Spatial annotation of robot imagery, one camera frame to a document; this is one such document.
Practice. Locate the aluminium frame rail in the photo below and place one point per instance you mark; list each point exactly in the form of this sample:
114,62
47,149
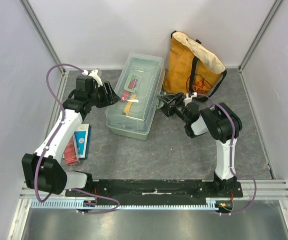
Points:
267,189

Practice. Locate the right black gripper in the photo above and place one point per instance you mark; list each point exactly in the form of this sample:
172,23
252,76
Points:
171,105

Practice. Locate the yellow utility knife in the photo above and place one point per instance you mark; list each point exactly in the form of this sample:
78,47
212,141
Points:
126,109

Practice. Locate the red black utility knife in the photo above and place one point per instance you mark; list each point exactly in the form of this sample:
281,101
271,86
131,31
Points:
129,88

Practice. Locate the yellow tote bag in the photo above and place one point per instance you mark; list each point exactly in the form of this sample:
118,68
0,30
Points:
192,68

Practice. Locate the green plastic tool box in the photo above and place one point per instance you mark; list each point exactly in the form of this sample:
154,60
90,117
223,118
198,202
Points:
138,87

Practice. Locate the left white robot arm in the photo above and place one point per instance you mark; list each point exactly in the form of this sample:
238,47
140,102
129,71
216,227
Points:
42,169

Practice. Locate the blue cable duct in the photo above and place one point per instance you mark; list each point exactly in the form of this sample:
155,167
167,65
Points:
83,204

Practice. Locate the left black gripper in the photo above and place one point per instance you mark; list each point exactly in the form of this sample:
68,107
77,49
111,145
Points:
109,100

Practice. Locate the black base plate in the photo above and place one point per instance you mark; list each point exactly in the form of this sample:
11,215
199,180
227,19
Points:
157,192

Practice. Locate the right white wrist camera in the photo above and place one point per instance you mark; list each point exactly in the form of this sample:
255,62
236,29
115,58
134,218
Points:
190,97

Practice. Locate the blue white box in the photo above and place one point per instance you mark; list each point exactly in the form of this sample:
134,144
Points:
82,137

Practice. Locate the red box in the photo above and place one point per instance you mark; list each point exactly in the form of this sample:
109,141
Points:
71,156

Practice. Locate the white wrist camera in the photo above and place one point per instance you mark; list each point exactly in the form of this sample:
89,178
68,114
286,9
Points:
96,74
190,97

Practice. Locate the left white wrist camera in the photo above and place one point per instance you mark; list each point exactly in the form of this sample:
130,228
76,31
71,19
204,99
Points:
96,74

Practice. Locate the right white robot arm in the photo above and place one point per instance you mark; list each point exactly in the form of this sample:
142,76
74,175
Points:
222,124

